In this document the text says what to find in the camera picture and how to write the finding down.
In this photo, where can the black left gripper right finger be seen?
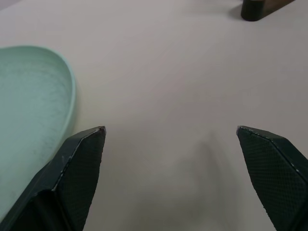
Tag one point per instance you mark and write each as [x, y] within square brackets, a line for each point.
[276, 173]

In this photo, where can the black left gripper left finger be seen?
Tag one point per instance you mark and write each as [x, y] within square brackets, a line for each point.
[72, 178]

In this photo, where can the dark object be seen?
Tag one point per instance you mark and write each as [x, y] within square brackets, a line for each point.
[260, 8]

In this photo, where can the green plate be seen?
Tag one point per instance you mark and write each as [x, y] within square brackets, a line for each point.
[31, 113]

